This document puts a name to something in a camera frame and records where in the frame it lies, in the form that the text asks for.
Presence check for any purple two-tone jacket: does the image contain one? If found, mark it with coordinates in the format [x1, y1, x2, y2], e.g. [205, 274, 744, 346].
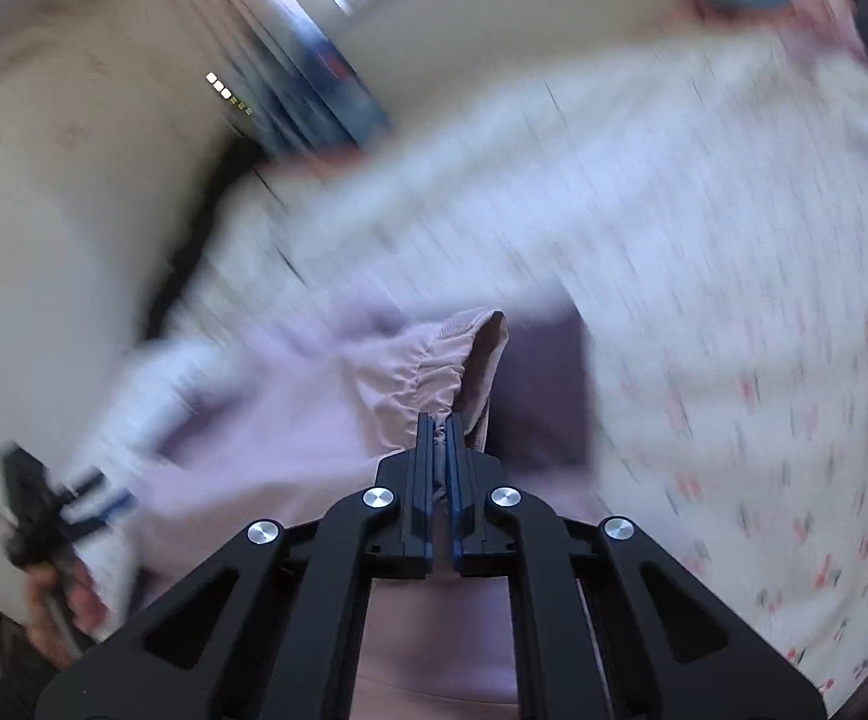
[134, 307, 600, 720]

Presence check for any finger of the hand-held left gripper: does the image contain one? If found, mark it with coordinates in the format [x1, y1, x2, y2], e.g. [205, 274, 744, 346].
[62, 467, 110, 500]
[66, 493, 140, 542]

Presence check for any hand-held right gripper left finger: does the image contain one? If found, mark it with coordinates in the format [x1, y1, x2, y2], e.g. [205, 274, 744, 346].
[35, 412, 450, 720]

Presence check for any black cloth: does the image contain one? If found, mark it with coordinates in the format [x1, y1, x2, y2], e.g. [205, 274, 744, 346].
[145, 141, 270, 340]

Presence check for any pink bedding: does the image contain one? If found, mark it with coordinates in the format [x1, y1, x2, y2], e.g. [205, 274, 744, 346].
[272, 141, 379, 170]

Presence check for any lit wall socket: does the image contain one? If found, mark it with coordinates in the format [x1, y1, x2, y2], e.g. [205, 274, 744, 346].
[205, 71, 255, 118]

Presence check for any person's left hand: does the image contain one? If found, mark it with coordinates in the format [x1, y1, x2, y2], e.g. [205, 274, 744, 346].
[23, 561, 109, 670]

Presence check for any white striped duvet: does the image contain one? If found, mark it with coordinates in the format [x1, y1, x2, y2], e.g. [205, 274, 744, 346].
[66, 34, 868, 616]

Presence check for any pink cloth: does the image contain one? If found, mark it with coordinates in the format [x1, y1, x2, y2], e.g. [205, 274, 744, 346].
[782, 0, 868, 65]

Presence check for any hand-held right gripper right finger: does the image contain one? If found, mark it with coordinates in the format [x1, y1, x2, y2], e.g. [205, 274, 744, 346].
[444, 416, 828, 720]

